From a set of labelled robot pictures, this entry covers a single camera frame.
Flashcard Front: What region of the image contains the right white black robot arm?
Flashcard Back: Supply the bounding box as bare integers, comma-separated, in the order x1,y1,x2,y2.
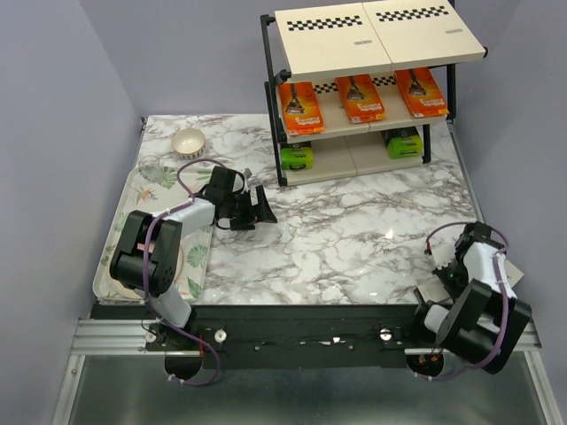
407,221,532,375

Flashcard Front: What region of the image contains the white leaf-print tray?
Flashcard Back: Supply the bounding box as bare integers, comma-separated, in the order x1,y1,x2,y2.
92,166,214,304

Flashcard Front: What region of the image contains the clear drinking glass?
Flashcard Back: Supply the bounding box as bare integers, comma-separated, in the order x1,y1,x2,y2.
137,155,163,182

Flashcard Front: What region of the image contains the white paper card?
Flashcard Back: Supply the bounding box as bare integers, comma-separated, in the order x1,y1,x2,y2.
417,282,450,303

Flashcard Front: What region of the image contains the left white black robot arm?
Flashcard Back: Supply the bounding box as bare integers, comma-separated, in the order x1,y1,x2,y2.
109,165,277,350

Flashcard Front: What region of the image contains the pink white plate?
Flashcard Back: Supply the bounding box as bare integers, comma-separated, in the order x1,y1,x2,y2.
105,248,183,301

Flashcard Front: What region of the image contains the aluminium black mounting rail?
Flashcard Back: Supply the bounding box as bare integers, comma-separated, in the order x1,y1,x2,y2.
70,303,542,371

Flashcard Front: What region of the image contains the beige black three-tier shelf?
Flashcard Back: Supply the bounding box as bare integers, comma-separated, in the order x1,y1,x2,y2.
260,1,488,186

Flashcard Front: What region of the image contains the white black small box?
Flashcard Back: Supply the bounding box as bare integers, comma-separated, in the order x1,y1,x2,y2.
504,260,524,288

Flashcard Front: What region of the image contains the white bowl orange rim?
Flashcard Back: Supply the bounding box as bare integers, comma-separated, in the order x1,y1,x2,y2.
171,127,206,159

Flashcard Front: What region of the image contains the orange Gillette Fusion5 box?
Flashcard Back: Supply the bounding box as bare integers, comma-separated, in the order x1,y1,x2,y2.
394,67,449,119

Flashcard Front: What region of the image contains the black green razor box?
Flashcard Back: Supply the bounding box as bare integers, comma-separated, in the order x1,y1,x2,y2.
280,142,314,171
381,127,423,159

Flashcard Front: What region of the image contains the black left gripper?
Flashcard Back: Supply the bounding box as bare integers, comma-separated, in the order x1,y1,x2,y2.
224,185,277,231

